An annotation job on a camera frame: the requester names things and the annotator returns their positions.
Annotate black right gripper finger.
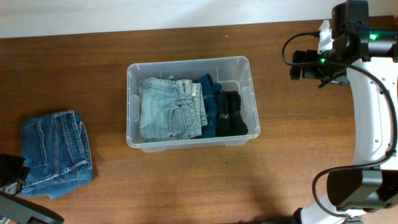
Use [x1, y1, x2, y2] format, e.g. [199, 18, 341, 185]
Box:
[292, 50, 305, 64]
[290, 67, 303, 80]

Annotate dark blue jeans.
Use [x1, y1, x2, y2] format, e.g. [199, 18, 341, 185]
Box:
[20, 110, 93, 199]

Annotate black garment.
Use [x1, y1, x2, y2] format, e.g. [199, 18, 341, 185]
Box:
[216, 91, 248, 137]

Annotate teal taped garment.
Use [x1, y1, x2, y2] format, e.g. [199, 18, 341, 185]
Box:
[194, 73, 222, 139]

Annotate light blue jeans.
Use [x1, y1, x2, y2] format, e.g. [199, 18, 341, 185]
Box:
[139, 77, 208, 143]

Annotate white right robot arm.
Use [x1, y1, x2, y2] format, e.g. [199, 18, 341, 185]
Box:
[289, 1, 397, 223]

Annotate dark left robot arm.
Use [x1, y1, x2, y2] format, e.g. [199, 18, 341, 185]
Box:
[1, 154, 65, 224]

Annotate clear plastic storage bin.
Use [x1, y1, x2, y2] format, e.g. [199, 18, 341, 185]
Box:
[126, 56, 261, 152]

